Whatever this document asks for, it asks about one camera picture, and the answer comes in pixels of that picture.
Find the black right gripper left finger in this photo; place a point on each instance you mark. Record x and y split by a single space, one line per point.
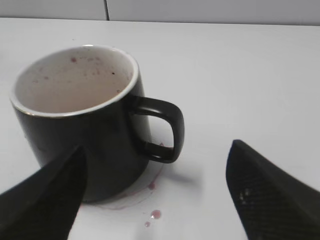
44 206

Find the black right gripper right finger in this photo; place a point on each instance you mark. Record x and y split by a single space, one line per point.
271 204

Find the black ceramic mug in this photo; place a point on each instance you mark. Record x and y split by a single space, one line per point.
92 96

